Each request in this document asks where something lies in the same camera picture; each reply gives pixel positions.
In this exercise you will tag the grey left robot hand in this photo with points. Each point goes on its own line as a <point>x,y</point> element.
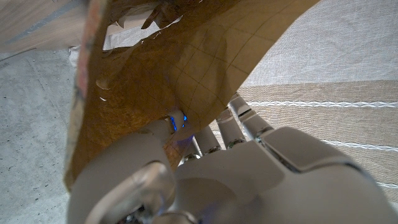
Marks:
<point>248,180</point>

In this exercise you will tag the floral fabric piece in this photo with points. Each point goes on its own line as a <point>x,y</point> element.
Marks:
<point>186,62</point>

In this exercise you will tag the beige striped curtain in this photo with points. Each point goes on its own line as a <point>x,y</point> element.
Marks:
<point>342,62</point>

